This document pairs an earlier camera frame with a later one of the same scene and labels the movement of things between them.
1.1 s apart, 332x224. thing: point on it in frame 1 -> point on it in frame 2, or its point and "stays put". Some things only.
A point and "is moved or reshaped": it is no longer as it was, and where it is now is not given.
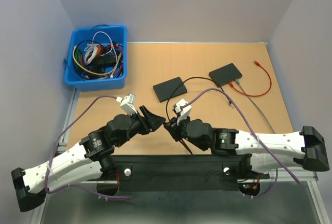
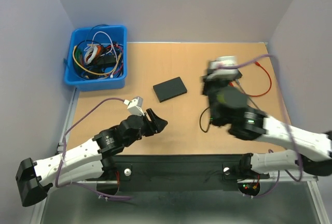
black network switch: x=164 y=90 stays put
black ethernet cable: x=181 y=139 is moved or reshaped
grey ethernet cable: x=237 y=82 stays put
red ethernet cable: x=257 y=63 stays put
